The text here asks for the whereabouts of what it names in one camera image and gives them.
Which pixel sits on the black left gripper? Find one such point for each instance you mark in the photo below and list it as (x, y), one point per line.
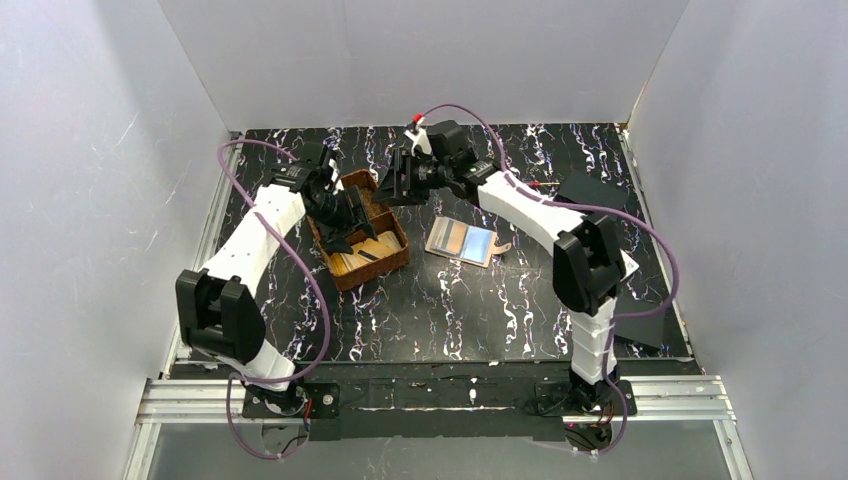
(345, 216)

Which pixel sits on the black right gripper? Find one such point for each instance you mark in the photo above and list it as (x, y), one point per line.
(404, 179)

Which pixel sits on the brown woven basket card holder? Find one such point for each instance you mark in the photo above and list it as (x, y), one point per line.
(381, 218)

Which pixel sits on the yellow VIP card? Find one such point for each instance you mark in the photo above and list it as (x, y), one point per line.
(342, 263)

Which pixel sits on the black striped yellow card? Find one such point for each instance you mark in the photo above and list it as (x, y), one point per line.
(371, 250)

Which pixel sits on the orange card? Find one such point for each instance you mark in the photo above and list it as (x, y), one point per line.
(447, 236)

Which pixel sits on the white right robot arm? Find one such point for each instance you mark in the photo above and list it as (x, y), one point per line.
(587, 263)

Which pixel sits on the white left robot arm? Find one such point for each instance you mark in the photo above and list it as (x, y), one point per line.
(218, 315)

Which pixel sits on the blue red screwdriver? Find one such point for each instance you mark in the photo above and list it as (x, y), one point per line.
(539, 184)

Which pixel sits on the black flat box far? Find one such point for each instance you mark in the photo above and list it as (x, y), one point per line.
(580, 188)

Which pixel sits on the black flat box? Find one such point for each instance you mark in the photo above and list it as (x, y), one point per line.
(647, 331)
(580, 188)

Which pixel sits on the white small box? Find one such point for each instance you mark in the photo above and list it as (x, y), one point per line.
(631, 265)

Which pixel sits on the black flat box near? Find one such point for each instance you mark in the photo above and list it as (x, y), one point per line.
(647, 331)

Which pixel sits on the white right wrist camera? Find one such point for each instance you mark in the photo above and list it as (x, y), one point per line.
(417, 134)

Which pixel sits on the aluminium frame rail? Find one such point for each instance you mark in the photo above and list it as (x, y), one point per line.
(455, 427)

